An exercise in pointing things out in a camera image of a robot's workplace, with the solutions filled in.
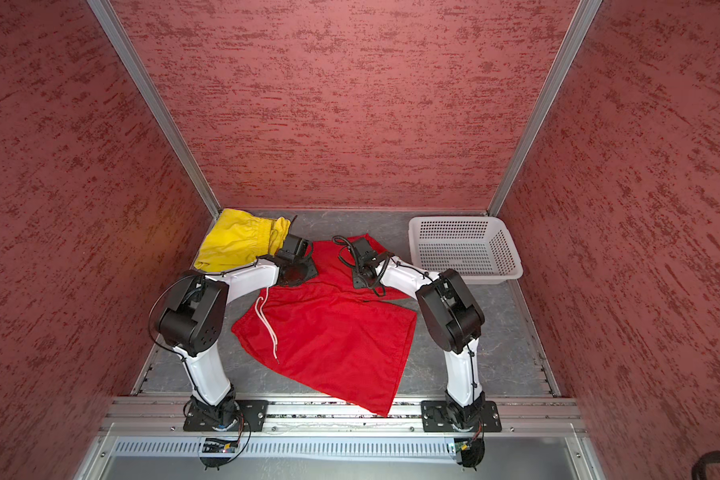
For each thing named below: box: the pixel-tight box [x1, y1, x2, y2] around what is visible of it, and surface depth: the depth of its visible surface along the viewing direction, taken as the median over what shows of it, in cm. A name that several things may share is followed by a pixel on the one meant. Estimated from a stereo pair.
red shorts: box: [231, 233, 418, 416], surface depth 89 cm
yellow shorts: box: [193, 208, 292, 273], surface depth 110 cm
